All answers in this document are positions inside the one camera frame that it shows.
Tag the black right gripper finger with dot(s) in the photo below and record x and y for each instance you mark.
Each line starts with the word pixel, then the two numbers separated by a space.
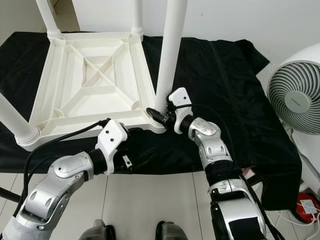
pixel 157 115

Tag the white plastic table leg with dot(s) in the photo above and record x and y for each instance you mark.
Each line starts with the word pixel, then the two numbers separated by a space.
pixel 137 17
pixel 48 17
pixel 17 122
pixel 171 50

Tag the white plastic table top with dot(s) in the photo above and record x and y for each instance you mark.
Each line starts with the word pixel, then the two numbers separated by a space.
pixel 90 80

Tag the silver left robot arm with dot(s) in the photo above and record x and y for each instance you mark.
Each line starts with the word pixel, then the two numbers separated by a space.
pixel 60 185

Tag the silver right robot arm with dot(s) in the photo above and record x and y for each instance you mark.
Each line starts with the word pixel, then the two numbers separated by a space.
pixel 212 145

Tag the black tablecloth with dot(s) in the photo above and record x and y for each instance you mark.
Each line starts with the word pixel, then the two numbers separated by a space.
pixel 245 115

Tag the grey left robot foot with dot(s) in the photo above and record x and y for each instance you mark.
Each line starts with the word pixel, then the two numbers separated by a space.
pixel 97 231

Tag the grey robot foot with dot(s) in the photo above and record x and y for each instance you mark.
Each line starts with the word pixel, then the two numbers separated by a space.
pixel 172 231
pixel 97 231

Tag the grey right robot foot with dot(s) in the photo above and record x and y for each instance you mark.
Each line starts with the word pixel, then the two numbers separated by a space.
pixel 172 231

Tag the pink cloth bundle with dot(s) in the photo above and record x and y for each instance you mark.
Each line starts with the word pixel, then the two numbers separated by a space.
pixel 247 172

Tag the white round fan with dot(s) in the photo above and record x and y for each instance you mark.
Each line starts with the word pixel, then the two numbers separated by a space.
pixel 297 95

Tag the black metal table leg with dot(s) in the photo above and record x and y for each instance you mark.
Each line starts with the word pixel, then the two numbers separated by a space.
pixel 9 195

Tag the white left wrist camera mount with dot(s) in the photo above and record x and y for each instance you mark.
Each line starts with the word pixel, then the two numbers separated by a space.
pixel 115 136

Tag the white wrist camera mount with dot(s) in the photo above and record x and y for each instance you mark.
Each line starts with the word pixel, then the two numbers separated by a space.
pixel 180 97
pixel 115 136

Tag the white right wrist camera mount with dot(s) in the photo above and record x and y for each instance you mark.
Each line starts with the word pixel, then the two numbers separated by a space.
pixel 180 97

